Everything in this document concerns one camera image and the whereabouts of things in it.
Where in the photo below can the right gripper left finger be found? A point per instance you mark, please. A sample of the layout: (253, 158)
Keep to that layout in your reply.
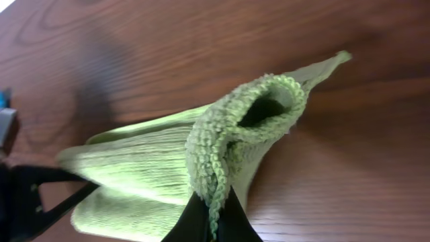
(193, 224)

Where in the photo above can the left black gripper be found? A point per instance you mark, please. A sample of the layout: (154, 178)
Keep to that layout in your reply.
(6, 201)

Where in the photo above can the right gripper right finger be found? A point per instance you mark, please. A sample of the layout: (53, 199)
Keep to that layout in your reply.
(233, 225)

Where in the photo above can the green microfiber cloth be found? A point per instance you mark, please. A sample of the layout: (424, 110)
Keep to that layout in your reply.
(146, 173)

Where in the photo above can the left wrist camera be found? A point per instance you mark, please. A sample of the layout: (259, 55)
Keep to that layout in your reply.
(7, 119)

